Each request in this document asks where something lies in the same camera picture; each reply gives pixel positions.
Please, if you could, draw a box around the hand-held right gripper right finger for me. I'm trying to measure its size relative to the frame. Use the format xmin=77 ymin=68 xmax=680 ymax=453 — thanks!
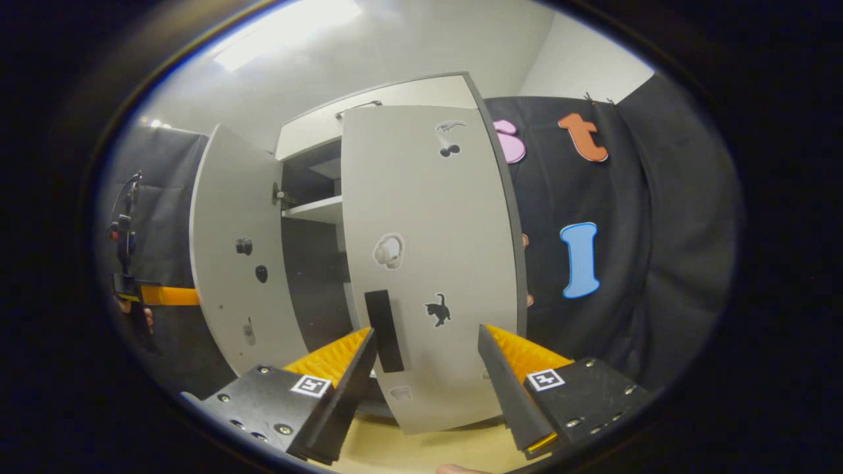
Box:
xmin=477 ymin=324 xmax=653 ymax=460

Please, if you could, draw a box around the white and grey shoe cabinet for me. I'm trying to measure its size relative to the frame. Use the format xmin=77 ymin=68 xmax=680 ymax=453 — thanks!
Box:
xmin=273 ymin=72 xmax=528 ymax=422

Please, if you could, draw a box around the black door handle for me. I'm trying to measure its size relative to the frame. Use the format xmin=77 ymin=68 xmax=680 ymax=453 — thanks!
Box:
xmin=364 ymin=290 xmax=405 ymax=373

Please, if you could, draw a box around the white shoe cabinet door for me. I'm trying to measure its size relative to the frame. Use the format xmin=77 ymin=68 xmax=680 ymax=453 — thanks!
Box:
xmin=190 ymin=124 xmax=310 ymax=377
xmin=341 ymin=105 xmax=528 ymax=435

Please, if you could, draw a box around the white cabinet shelf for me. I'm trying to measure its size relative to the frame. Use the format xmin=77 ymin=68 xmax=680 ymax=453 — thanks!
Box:
xmin=282 ymin=196 xmax=344 ymax=224

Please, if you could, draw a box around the white cabinet drawer front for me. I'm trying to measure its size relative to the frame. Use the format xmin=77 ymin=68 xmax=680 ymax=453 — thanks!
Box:
xmin=275 ymin=74 xmax=478 ymax=161

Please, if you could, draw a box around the black drawer handle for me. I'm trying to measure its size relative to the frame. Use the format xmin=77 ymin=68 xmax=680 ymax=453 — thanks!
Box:
xmin=334 ymin=100 xmax=383 ymax=119

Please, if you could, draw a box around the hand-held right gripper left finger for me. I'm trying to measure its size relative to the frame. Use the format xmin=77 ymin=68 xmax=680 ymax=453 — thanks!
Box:
xmin=181 ymin=327 xmax=379 ymax=465

